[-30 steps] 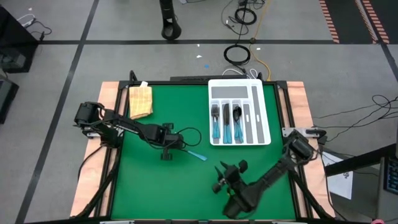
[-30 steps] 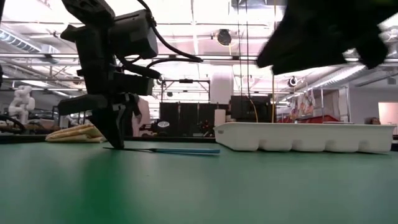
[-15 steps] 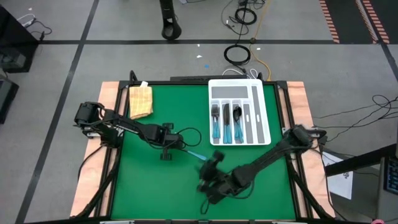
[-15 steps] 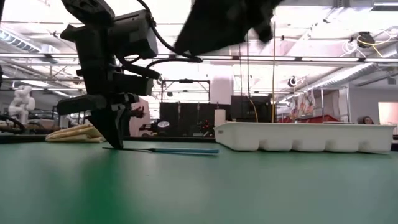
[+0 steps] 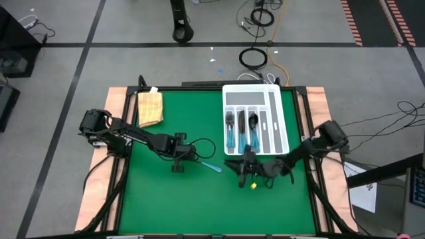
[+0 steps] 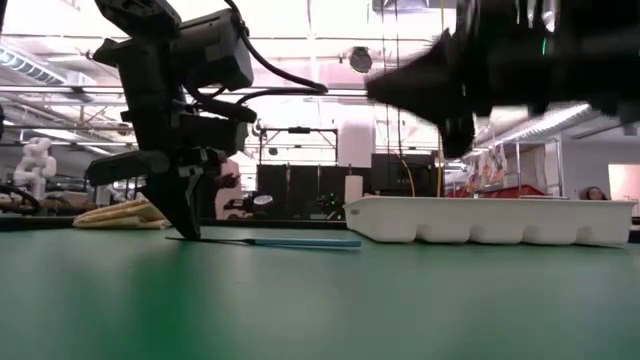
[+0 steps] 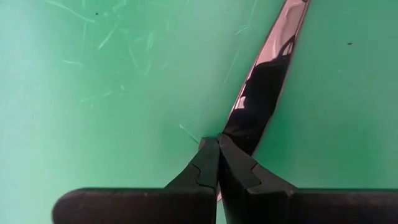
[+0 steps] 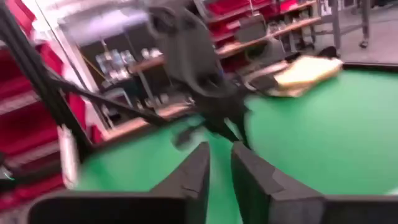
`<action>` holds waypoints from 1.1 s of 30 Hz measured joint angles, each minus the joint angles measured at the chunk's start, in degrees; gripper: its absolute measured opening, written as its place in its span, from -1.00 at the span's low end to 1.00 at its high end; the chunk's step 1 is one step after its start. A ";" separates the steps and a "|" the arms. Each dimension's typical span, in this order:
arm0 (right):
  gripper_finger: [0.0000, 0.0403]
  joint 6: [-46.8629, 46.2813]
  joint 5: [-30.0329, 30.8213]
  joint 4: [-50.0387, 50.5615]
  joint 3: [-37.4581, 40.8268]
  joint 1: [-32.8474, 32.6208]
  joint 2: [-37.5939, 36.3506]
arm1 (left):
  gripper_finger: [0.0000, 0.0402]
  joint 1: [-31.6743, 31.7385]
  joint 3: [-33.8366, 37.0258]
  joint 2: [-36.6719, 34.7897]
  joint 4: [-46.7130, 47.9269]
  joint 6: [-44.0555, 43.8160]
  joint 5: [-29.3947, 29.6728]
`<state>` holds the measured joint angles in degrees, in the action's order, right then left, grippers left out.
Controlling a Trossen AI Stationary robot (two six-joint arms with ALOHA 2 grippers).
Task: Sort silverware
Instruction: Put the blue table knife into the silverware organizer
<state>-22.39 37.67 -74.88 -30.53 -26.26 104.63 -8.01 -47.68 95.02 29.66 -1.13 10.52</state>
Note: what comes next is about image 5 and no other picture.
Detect black beam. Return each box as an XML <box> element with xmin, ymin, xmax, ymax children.
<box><xmin>346</xmin><ymin>153</ymin><xmax>425</xmax><ymax>189</ymax></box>

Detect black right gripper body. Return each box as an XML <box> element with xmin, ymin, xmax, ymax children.
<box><xmin>244</xmin><ymin>153</ymin><xmax>283</xmax><ymax>180</ymax></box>

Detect coiled black cable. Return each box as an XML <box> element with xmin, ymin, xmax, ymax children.
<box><xmin>238</xmin><ymin>46</ymin><xmax>269</xmax><ymax>71</ymax></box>
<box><xmin>248</xmin><ymin>7</ymin><xmax>276</xmax><ymax>28</ymax></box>

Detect yellow power cable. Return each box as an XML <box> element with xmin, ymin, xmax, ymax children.
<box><xmin>266</xmin><ymin>0</ymin><xmax>291</xmax><ymax>87</ymax></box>

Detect white cutlery tray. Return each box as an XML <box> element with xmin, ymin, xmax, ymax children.
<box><xmin>221</xmin><ymin>84</ymin><xmax>290</xmax><ymax>156</ymax></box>

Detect black table frame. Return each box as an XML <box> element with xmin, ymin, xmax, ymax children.
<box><xmin>99</xmin><ymin>85</ymin><xmax>336</xmax><ymax>239</ymax></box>

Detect white paper sheet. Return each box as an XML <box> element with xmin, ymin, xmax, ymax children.
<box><xmin>342</xmin><ymin>161</ymin><xmax>379</xmax><ymax>214</ymax></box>

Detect yellow folded cloth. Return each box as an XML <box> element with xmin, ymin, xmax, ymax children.
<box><xmin>137</xmin><ymin>86</ymin><xmax>164</xmax><ymax>129</ymax></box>

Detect black box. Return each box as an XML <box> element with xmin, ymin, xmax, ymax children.
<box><xmin>0</xmin><ymin>82</ymin><xmax>21</xmax><ymax>133</ymax></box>

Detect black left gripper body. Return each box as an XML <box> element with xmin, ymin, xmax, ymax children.
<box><xmin>162</xmin><ymin>134</ymin><xmax>199</xmax><ymax>163</ymax></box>

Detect black cabinet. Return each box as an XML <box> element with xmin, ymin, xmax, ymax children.
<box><xmin>0</xmin><ymin>5</ymin><xmax>43</xmax><ymax>79</ymax></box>

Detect black cable sleeve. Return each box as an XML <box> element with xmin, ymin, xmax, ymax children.
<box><xmin>305</xmin><ymin>162</ymin><xmax>359</xmax><ymax>235</ymax></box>
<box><xmin>79</xmin><ymin>155</ymin><xmax>130</xmax><ymax>233</ymax></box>

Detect white cable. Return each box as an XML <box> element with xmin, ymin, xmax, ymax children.
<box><xmin>236</xmin><ymin>72</ymin><xmax>277</xmax><ymax>86</ymax></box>

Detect grey console with screen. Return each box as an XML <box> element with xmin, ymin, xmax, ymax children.
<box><xmin>400</xmin><ymin>165</ymin><xmax>425</xmax><ymax>236</ymax></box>

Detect blue-handled spoon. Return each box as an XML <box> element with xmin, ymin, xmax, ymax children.
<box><xmin>250</xmin><ymin>114</ymin><xmax>262</xmax><ymax>153</ymax></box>
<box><xmin>248</xmin><ymin>114</ymin><xmax>256</xmax><ymax>153</ymax></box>
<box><xmin>248</xmin><ymin>113</ymin><xmax>259</xmax><ymax>152</ymax></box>
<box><xmin>249</xmin><ymin>114</ymin><xmax>260</xmax><ymax>153</ymax></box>

